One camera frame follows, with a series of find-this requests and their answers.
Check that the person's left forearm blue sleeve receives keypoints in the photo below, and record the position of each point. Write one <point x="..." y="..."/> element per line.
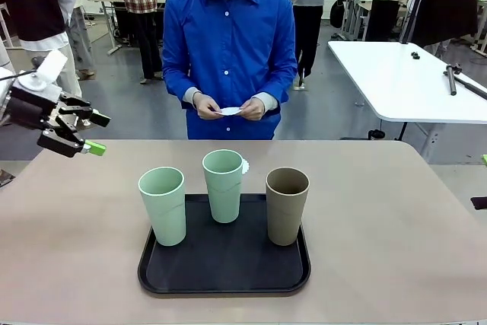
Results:
<point x="277" y="89"/>

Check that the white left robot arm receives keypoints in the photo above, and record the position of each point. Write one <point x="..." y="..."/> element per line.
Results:
<point x="4" y="81"/>

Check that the person's right hand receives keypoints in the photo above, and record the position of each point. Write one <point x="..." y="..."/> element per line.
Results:
<point x="207" y="106"/>

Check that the person in grey trousers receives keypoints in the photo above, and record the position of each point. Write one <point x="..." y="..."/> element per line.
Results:
<point x="81" y="43"/>

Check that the black plastic serving tray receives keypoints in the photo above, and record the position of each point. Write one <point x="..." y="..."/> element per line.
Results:
<point x="228" y="264"/>

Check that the person's left hand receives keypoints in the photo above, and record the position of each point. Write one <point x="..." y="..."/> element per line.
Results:
<point x="255" y="109"/>

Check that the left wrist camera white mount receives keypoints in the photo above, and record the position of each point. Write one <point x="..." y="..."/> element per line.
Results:
<point x="51" y="68"/>

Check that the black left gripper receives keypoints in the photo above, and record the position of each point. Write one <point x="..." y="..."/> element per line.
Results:
<point x="28" y="108"/>

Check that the long black metal rod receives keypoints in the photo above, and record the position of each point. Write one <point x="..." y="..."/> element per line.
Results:
<point x="473" y="88"/>

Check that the small black clamp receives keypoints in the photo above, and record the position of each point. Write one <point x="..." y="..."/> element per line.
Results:
<point x="415" y="55"/>

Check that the person's right forearm blue sleeve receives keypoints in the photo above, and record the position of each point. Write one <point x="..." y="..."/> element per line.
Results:
<point x="180" y="89"/>

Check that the person in blue shirt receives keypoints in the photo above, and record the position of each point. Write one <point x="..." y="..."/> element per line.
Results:
<point x="228" y="55"/>

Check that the white scalloped paper coaster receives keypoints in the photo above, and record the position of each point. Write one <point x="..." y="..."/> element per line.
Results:
<point x="246" y="168"/>
<point x="230" y="111"/>

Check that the pale green tall cup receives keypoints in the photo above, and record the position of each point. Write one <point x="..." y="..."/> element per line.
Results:
<point x="163" y="218"/>
<point x="222" y="199"/>

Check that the short black metal rod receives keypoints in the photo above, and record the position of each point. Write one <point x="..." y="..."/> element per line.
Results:
<point x="452" y="83"/>

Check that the tan tall cup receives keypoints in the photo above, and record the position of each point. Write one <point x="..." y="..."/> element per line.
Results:
<point x="287" y="218"/>

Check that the person in black top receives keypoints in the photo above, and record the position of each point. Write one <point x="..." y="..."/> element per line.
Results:
<point x="34" y="5"/>

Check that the white folding table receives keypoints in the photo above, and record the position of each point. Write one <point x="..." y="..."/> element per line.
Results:
<point x="399" y="81"/>

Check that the brown patterned object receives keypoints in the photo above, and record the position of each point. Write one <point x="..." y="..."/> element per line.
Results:
<point x="5" y="178"/>

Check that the black backpack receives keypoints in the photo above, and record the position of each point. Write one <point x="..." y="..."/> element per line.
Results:
<point x="336" y="13"/>

